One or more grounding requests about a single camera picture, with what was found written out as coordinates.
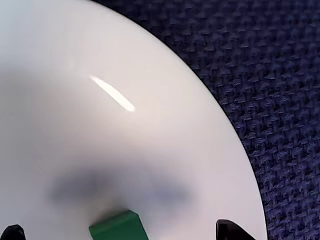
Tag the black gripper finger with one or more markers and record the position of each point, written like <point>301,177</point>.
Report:
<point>12,233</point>
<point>230,232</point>

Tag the blue woven tablecloth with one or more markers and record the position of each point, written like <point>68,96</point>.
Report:
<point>275,75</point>

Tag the green cube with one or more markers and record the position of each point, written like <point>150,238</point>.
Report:
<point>115,227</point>

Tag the white round plate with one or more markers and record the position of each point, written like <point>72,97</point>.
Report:
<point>125,137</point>

